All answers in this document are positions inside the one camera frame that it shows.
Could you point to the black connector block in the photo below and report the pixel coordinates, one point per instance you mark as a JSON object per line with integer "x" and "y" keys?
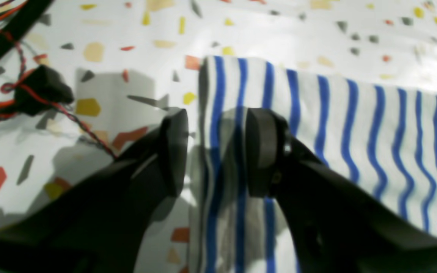
{"x": 40, "y": 90}

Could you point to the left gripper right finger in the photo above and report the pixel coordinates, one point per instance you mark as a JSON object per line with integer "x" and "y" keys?
{"x": 335, "y": 226}

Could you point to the blue white striped t-shirt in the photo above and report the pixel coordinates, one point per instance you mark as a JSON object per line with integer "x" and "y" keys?
{"x": 381, "y": 137}

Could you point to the black flat bar tool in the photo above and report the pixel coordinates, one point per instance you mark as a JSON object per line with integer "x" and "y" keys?
{"x": 17, "y": 22}

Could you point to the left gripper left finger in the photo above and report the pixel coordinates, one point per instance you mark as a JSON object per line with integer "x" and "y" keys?
{"x": 98, "y": 226}

